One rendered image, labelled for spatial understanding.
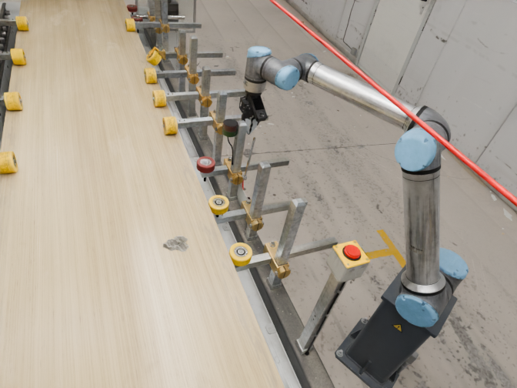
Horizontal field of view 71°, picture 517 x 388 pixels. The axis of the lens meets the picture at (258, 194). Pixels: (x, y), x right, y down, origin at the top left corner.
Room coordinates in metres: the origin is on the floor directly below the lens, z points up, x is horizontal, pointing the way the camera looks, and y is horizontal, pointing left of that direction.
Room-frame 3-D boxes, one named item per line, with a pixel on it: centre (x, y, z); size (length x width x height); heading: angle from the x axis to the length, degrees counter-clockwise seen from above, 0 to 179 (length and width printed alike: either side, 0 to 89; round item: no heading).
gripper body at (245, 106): (1.41, 0.11, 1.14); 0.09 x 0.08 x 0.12; 29
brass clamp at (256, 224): (1.07, 0.01, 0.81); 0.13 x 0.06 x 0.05; 30
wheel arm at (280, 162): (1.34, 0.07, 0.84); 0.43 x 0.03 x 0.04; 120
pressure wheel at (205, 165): (1.24, 0.25, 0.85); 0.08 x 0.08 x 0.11
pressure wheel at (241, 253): (0.79, 0.02, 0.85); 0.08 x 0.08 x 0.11
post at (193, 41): (1.92, 0.50, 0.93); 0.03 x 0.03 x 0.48; 30
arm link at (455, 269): (0.98, -0.78, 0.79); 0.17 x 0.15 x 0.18; 145
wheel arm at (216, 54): (2.21, 0.57, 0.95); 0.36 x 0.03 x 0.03; 120
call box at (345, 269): (0.61, -0.26, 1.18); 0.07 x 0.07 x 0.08; 30
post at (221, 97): (1.48, 0.25, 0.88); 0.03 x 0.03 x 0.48; 30
